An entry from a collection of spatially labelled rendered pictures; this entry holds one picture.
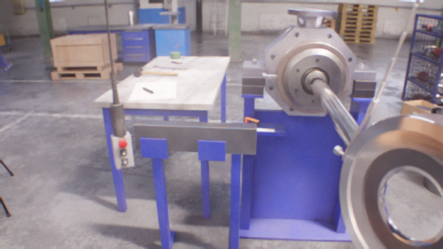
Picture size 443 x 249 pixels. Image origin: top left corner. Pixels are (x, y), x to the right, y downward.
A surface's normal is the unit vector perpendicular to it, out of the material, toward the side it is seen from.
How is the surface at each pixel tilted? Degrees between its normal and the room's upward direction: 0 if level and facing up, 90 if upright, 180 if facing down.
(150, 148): 90
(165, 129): 90
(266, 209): 90
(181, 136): 90
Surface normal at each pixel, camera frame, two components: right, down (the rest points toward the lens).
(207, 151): -0.09, 0.38
